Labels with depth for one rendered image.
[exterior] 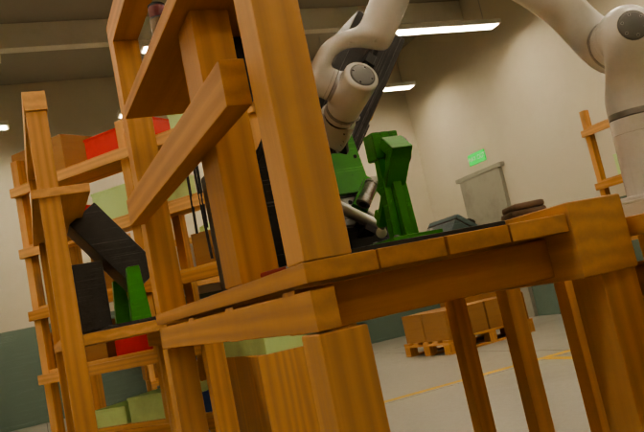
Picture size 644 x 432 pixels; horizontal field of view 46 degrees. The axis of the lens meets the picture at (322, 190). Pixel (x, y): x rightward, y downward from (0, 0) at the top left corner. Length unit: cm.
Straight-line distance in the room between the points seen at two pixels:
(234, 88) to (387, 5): 55
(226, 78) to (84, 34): 809
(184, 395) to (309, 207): 145
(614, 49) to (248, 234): 88
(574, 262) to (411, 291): 33
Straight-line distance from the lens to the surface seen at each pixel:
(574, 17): 186
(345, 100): 175
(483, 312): 828
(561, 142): 976
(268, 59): 132
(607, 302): 157
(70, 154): 584
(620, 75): 178
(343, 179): 199
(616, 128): 180
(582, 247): 154
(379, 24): 179
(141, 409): 542
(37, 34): 942
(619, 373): 160
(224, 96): 138
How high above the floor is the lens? 81
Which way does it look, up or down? 8 degrees up
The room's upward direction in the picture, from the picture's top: 12 degrees counter-clockwise
